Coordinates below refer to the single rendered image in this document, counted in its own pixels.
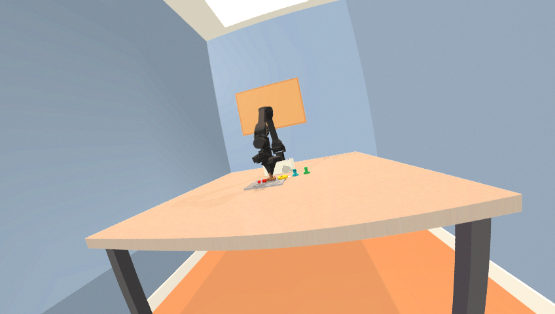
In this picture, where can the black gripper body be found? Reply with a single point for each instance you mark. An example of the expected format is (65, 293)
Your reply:
(270, 158)

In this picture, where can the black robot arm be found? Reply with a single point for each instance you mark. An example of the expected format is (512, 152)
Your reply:
(261, 131)

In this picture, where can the pale pink rectangular board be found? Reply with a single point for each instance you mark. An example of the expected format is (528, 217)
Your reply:
(256, 185)

